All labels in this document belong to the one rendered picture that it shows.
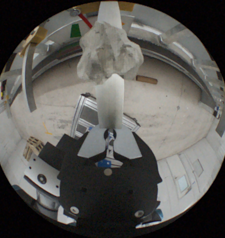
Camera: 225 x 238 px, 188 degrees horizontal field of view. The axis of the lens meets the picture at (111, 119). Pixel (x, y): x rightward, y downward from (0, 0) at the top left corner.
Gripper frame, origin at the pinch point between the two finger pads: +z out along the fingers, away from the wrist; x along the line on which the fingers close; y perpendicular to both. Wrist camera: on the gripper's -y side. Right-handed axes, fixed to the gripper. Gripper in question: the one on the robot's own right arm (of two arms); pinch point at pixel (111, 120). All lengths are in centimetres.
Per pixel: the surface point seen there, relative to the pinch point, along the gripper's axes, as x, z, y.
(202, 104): 250, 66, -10
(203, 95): 263, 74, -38
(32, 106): -23.5, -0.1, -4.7
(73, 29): -10.8, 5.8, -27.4
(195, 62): 44, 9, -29
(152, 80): 51, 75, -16
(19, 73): -53, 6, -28
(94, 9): -3.1, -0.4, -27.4
